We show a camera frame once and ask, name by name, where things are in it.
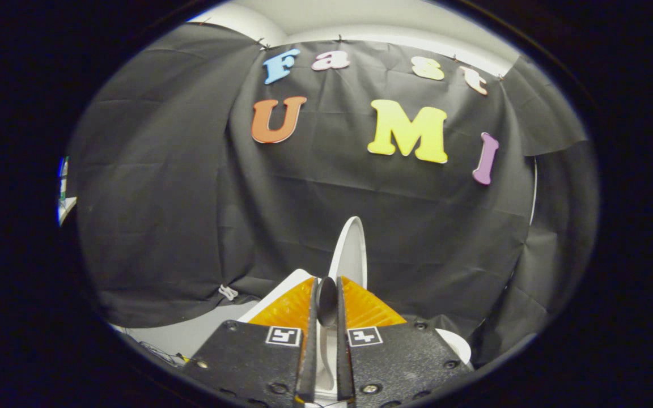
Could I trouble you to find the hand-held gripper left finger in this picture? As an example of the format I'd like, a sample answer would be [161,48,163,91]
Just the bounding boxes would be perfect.
[182,277,319,408]

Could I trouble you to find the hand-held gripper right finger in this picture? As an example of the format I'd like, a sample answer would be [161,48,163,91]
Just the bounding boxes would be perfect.
[335,275,476,408]

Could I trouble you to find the white toilet lid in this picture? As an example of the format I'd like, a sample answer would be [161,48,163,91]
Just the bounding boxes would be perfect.
[315,216,368,393]

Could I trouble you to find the white toilet tank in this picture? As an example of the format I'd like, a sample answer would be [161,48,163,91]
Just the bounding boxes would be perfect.
[238,269,316,324]

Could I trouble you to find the white toilet bowl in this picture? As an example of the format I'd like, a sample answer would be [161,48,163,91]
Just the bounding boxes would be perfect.
[435,328,473,365]

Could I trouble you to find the black backdrop cloth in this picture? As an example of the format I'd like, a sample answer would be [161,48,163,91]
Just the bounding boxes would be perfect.
[66,23,600,366]

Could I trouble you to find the thin black cable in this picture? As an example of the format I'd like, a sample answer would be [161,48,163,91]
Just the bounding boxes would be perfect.
[137,340,191,366]

